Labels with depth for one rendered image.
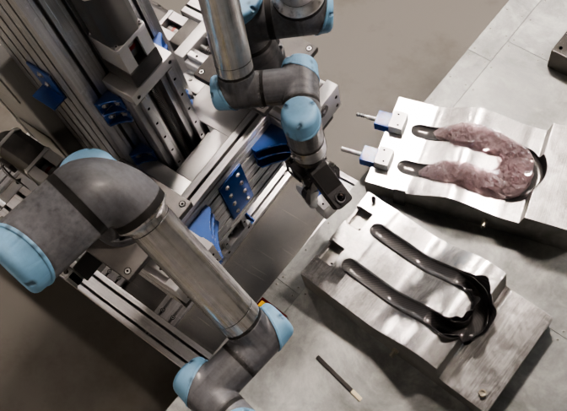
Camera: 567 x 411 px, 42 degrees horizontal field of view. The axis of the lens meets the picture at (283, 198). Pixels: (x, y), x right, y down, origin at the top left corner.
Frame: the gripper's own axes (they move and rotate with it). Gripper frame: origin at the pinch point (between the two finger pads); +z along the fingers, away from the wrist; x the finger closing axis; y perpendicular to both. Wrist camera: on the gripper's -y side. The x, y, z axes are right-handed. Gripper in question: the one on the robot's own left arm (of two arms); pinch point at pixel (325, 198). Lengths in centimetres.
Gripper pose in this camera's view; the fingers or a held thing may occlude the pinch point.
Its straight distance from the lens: 170.9
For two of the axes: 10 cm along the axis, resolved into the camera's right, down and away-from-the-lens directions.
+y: -6.6, -6.2, 4.1
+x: -7.3, 6.5, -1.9
